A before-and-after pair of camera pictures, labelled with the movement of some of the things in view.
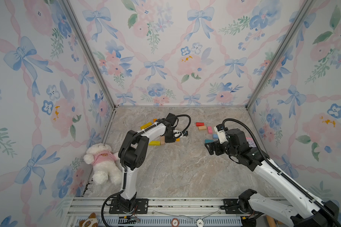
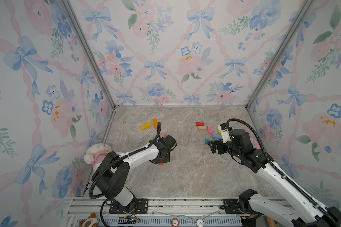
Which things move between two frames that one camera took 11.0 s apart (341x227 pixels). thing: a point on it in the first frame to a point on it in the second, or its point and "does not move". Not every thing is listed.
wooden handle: [270, 221] does not move
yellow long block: [146, 125] does not move
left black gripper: [173, 140] to [167, 159]
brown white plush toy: [92, 221] does not move
